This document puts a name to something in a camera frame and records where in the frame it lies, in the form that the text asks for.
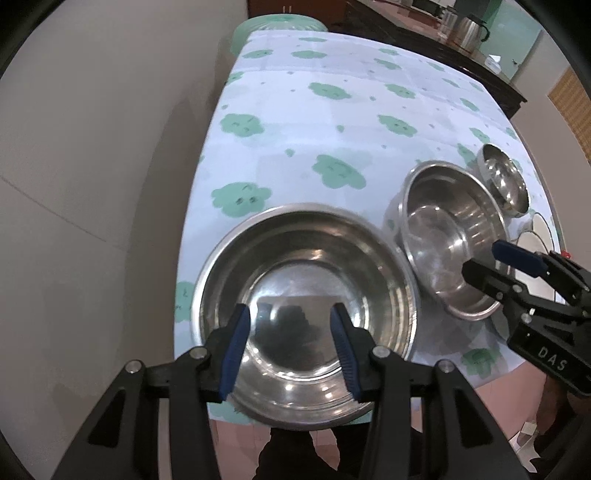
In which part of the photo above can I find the green plastic stool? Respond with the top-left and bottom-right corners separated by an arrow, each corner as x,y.
229,14 -> 329,56

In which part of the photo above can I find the medium steel bowl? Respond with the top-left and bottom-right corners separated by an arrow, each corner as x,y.
384,160 -> 513,321

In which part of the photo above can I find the person's right forearm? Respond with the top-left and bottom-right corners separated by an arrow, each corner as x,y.
536,374 -> 580,446

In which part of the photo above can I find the large steel bowl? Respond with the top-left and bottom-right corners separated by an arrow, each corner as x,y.
191,203 -> 420,431

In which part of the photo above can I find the small steel bowl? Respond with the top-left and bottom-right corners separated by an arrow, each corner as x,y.
476,143 -> 530,219

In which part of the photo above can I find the green cloud print tablecloth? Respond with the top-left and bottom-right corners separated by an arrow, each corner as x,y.
174,29 -> 562,426

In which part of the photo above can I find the steel kettle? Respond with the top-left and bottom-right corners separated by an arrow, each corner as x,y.
450,14 -> 491,54

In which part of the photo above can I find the white steel-rimmed plate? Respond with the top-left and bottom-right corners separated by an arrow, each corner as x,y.
492,210 -> 566,340

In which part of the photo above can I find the person's leg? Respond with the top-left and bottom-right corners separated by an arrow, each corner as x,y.
256,418 -> 370,480

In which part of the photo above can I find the woven bamboo blind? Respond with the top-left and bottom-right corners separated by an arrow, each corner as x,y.
549,65 -> 591,168

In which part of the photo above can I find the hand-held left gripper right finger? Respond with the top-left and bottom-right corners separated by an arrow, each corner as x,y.
329,303 -> 530,480

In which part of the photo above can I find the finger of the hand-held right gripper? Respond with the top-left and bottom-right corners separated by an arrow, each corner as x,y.
491,239 -> 591,308
462,259 -> 591,341

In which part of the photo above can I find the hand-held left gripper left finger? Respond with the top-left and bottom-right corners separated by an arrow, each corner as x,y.
51,303 -> 251,480

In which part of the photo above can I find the dark wooden sideboard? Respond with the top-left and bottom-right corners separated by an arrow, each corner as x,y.
330,0 -> 528,119

